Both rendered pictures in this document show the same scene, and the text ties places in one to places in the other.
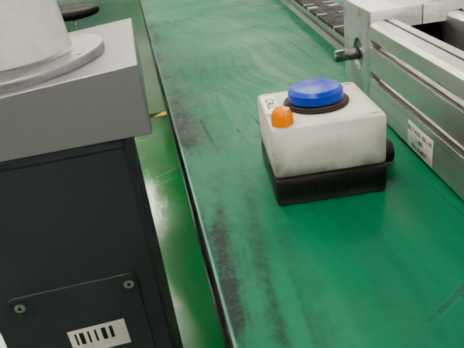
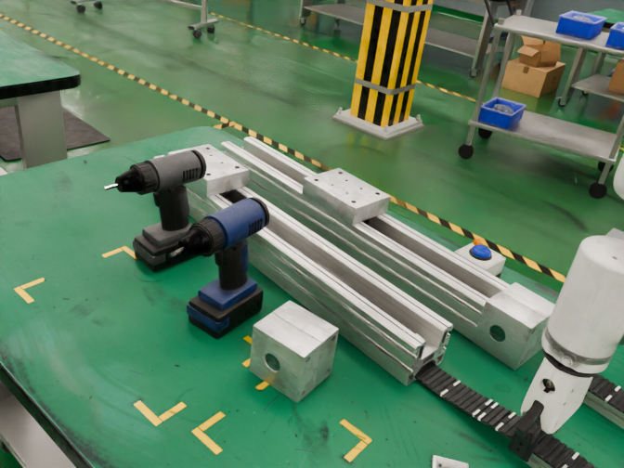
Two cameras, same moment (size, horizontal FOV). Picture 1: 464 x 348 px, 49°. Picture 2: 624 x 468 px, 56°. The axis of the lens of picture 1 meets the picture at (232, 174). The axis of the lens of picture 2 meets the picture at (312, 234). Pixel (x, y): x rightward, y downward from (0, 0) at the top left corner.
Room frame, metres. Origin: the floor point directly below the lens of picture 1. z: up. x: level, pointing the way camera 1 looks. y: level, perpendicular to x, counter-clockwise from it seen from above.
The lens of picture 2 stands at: (0.85, -1.06, 1.46)
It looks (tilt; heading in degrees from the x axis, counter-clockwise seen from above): 31 degrees down; 135
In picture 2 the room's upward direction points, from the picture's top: 8 degrees clockwise
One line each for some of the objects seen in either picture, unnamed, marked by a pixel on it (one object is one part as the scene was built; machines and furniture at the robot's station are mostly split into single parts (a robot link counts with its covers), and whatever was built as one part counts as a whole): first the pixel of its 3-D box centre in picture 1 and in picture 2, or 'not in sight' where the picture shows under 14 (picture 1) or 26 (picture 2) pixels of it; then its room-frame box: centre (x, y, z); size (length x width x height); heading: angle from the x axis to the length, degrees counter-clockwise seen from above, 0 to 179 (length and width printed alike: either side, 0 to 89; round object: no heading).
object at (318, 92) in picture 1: (315, 97); (480, 253); (0.35, -0.07, 0.84); 0.04 x 0.04 x 0.02
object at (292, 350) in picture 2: not in sight; (298, 346); (0.34, -0.56, 0.83); 0.11 x 0.10 x 0.10; 101
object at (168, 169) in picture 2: not in sight; (155, 213); (-0.04, -0.60, 0.89); 0.20 x 0.08 x 0.22; 94
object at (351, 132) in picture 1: (329, 136); (474, 266); (0.35, -0.08, 0.81); 0.10 x 0.08 x 0.06; 91
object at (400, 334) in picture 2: not in sight; (276, 243); (0.08, -0.39, 0.82); 0.80 x 0.10 x 0.09; 1
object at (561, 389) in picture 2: not in sight; (560, 380); (0.67, -0.38, 0.93); 0.10 x 0.07 x 0.11; 91
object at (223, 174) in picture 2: not in sight; (207, 174); (-0.17, -0.40, 0.87); 0.16 x 0.11 x 0.07; 1
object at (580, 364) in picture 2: not in sight; (576, 345); (0.67, -0.39, 0.99); 0.09 x 0.08 x 0.03; 91
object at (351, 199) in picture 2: not in sight; (344, 200); (0.08, -0.20, 0.87); 0.16 x 0.11 x 0.07; 1
